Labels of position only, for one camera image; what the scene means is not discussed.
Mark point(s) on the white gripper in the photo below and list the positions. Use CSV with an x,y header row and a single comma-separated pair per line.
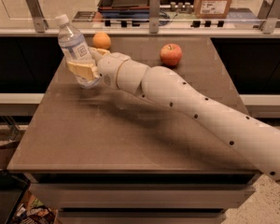
x,y
106,67

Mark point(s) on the clear blue-label plastic bottle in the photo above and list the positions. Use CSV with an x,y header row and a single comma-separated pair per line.
x,y
74,48

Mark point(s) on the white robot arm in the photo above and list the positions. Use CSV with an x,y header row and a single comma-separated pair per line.
x,y
257,142

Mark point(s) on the orange fruit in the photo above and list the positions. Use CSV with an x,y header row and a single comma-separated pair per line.
x,y
101,40

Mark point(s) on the red apple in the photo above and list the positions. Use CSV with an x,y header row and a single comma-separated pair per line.
x,y
171,55

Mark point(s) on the glass barrier panel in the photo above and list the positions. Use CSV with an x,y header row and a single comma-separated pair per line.
x,y
15,19

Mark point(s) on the cardboard box with label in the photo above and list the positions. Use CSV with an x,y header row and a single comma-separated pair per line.
x,y
211,9

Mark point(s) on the grey table drawer unit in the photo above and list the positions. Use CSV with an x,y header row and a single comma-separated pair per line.
x,y
119,202

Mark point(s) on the black bin lower left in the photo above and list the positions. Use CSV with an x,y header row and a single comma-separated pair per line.
x,y
12,189

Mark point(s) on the left metal bracket post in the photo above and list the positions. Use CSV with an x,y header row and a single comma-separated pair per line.
x,y
40,23

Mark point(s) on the metal bracket post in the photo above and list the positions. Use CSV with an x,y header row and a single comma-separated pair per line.
x,y
154,13
40,23
270,22

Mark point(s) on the middle metal bracket post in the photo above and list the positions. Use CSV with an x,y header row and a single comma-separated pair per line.
x,y
154,13

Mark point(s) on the right metal bracket post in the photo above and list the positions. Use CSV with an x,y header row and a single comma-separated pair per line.
x,y
270,22

